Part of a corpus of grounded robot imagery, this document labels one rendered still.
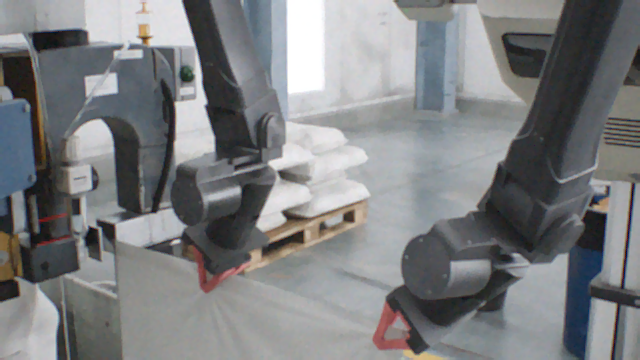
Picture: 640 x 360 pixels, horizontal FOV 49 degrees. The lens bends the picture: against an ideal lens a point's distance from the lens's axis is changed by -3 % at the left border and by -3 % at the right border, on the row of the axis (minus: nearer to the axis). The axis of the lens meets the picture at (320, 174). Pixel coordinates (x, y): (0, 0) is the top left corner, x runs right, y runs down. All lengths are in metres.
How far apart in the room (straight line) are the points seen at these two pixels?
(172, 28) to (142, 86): 5.30
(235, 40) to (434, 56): 8.85
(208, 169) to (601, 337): 0.76
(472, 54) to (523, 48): 8.60
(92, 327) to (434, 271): 1.34
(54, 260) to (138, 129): 0.24
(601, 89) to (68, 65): 0.74
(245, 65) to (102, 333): 1.14
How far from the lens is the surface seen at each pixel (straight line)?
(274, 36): 6.82
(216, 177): 0.81
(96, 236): 1.15
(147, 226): 1.20
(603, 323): 1.29
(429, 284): 0.63
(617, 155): 1.16
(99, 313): 1.81
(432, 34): 9.62
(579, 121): 0.58
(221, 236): 0.89
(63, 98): 1.07
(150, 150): 1.18
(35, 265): 1.09
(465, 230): 0.63
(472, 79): 9.66
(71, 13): 1.09
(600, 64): 0.55
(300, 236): 4.25
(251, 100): 0.81
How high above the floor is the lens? 1.39
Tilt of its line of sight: 13 degrees down
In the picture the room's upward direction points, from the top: straight up
